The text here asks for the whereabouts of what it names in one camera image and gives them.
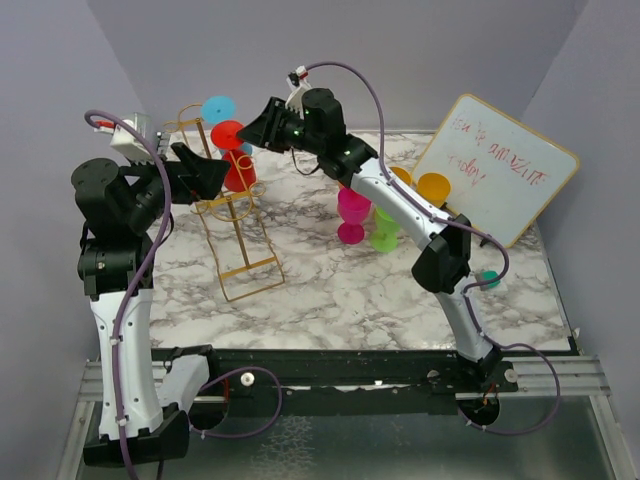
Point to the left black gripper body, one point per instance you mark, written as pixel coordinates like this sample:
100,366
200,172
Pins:
188,186

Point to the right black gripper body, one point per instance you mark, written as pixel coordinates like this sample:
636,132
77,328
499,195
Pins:
291,134

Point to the red wine glass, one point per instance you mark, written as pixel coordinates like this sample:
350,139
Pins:
234,151

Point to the cyan wine glass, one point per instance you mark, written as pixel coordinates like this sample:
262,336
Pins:
219,112

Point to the gold wire glass rack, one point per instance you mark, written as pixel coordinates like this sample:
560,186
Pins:
244,256

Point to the pink wine glass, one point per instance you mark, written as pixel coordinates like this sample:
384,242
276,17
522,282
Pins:
353,209

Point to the yellow wine glass front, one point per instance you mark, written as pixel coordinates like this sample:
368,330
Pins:
402,174

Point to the yellow wine glass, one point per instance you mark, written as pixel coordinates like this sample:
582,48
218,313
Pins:
434,187
402,174

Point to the green wine glass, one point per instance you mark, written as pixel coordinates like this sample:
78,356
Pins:
384,238

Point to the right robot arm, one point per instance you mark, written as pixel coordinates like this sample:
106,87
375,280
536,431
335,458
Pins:
442,267

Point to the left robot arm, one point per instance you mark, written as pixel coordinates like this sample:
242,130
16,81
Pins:
142,421

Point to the yellow framed whiteboard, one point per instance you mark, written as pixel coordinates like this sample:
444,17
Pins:
502,173

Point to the green grey eraser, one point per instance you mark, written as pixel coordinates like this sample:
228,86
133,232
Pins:
489,279

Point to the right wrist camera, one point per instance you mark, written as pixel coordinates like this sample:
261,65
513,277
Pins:
298,85

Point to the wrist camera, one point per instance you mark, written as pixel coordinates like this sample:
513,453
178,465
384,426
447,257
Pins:
298,85
126,144

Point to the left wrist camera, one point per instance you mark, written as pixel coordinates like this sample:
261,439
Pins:
126,144

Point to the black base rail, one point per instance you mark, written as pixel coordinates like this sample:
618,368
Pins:
337,382

